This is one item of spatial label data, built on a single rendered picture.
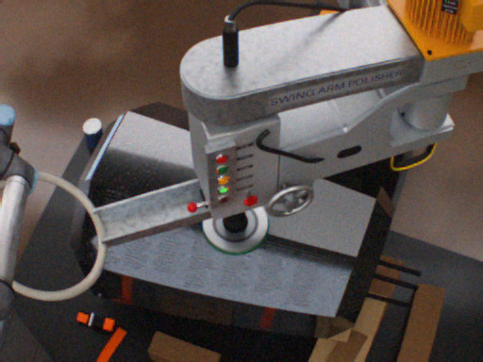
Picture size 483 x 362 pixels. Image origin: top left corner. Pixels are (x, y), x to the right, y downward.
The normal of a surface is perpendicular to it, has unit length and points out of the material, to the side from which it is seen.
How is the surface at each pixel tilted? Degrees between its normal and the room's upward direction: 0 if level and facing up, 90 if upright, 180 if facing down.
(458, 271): 0
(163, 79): 0
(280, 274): 45
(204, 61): 0
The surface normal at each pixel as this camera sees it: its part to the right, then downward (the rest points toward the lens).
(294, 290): -0.22, 0.20
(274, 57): 0.00, -0.53
